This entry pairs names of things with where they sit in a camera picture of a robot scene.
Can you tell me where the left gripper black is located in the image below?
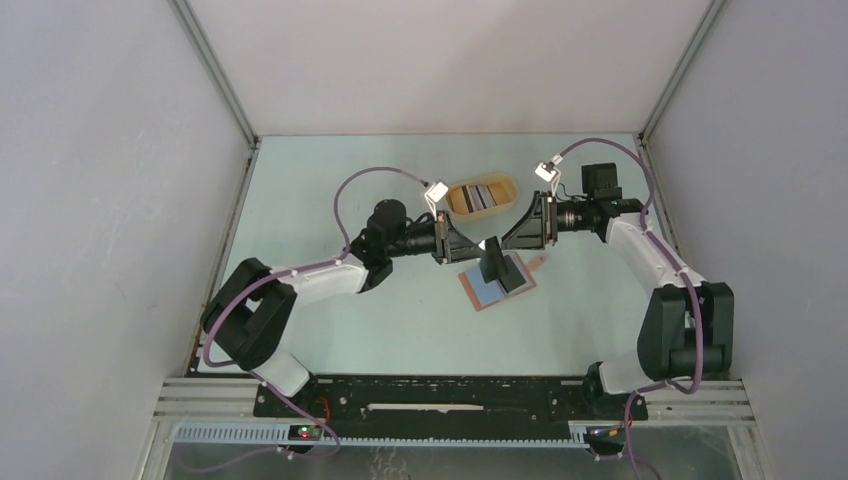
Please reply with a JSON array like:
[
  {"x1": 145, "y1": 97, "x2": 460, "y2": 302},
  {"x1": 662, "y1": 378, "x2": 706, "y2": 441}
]
[{"x1": 386, "y1": 210, "x2": 484, "y2": 264}]

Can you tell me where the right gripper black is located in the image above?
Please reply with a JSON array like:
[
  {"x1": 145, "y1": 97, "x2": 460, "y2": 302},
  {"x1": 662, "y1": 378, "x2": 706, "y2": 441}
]
[{"x1": 502, "y1": 191, "x2": 593, "y2": 250}]

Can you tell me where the black credit card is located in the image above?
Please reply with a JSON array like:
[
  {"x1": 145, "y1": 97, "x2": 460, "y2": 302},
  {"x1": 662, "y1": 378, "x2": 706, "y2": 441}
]
[{"x1": 479, "y1": 236, "x2": 507, "y2": 283}]

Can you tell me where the brown leather card holder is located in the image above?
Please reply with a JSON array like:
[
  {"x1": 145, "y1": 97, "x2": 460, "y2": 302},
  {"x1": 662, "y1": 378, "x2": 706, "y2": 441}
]
[{"x1": 458, "y1": 252, "x2": 547, "y2": 312}]

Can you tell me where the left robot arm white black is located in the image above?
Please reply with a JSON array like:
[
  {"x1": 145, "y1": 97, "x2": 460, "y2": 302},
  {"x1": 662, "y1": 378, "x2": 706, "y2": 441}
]
[{"x1": 201, "y1": 199, "x2": 483, "y2": 417}]

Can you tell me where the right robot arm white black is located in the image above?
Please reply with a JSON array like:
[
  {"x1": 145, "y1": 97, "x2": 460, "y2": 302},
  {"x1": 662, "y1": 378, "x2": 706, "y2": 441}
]
[{"x1": 501, "y1": 163, "x2": 735, "y2": 418}]

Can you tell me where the stack of cards in tray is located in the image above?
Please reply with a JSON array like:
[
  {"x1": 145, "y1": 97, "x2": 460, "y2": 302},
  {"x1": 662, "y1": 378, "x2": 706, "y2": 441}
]
[{"x1": 461, "y1": 185, "x2": 499, "y2": 213}]

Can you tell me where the cream oval tray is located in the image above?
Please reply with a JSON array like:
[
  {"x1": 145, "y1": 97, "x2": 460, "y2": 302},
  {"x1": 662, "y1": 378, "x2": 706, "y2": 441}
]
[{"x1": 446, "y1": 172, "x2": 519, "y2": 222}]

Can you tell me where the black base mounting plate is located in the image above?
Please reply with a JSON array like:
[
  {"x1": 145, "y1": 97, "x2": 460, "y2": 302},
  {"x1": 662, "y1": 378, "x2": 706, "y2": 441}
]
[{"x1": 253, "y1": 375, "x2": 647, "y2": 441}]

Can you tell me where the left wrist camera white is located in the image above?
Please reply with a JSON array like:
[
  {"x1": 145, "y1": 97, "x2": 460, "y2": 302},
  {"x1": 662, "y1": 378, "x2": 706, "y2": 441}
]
[{"x1": 423, "y1": 181, "x2": 449, "y2": 218}]

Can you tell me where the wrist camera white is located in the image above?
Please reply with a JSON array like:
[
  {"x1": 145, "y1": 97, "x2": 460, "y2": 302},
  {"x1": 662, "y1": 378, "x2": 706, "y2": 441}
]
[
  {"x1": 423, "y1": 181, "x2": 449, "y2": 218},
  {"x1": 534, "y1": 156, "x2": 562, "y2": 194}
]

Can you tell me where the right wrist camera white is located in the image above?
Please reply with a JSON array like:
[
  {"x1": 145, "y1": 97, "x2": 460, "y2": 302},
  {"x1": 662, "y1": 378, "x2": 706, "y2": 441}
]
[{"x1": 534, "y1": 156, "x2": 562, "y2": 194}]

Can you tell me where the aluminium frame front rail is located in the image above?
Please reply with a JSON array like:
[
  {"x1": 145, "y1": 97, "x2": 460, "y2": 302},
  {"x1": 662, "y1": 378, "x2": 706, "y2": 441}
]
[{"x1": 154, "y1": 377, "x2": 756, "y2": 426}]

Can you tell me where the grey cable duct rail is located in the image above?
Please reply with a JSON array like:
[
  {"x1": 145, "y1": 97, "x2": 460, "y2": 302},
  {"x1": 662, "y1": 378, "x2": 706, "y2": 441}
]
[{"x1": 173, "y1": 423, "x2": 591, "y2": 450}]

